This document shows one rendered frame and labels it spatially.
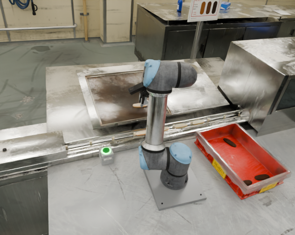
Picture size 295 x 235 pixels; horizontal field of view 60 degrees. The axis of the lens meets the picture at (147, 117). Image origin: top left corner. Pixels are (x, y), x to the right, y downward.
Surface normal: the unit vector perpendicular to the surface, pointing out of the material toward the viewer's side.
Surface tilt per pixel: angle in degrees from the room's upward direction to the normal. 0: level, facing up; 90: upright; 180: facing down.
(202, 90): 10
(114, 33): 90
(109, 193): 0
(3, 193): 90
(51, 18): 90
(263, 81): 90
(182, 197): 3
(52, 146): 0
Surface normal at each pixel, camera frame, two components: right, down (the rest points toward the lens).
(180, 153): 0.23, -0.75
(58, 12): 0.37, 0.59
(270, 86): -0.93, 0.16
